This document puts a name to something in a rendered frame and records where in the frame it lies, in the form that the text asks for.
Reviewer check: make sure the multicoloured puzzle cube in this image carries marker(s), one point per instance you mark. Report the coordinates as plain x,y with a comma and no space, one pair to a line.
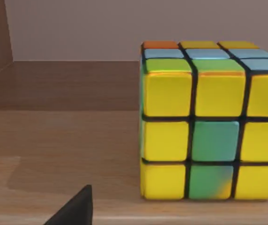
209,131

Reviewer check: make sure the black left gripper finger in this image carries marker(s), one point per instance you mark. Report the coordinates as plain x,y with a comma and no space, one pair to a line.
79,208

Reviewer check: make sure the wooden shelf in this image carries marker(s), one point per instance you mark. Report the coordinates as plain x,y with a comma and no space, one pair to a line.
61,131

